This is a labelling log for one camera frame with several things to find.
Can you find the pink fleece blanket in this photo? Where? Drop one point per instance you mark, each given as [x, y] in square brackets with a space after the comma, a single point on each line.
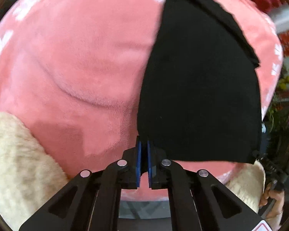
[71, 72]

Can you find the black garment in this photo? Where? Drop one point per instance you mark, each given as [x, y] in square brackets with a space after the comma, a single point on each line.
[200, 96]

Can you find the person's right hand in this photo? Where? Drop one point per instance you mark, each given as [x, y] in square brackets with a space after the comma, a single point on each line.
[278, 198]

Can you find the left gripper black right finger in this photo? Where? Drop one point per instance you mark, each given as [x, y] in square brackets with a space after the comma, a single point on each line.
[198, 201]

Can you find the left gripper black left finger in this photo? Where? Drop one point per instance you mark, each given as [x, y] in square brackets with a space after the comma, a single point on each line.
[90, 201]

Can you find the cream fluffy blanket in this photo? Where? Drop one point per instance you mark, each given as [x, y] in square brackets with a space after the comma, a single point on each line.
[28, 176]

